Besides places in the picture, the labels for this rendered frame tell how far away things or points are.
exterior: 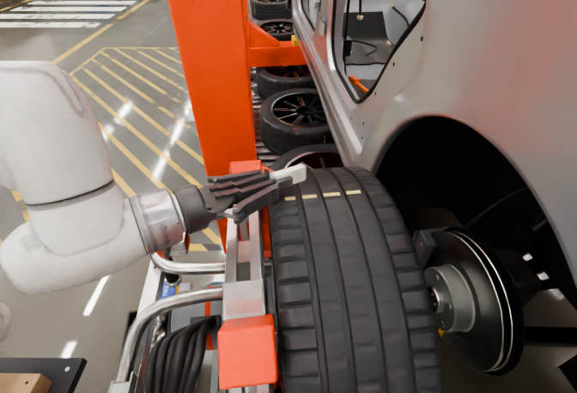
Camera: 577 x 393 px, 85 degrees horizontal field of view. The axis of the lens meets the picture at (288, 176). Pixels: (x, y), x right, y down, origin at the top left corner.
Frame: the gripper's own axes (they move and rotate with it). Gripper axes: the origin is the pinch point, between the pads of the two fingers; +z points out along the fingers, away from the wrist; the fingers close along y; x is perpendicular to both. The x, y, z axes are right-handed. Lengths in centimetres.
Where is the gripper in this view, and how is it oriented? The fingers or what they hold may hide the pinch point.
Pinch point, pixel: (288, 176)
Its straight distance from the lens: 58.4
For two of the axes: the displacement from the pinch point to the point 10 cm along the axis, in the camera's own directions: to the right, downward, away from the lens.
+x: -0.2, -8.6, -5.1
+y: 5.2, 4.3, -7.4
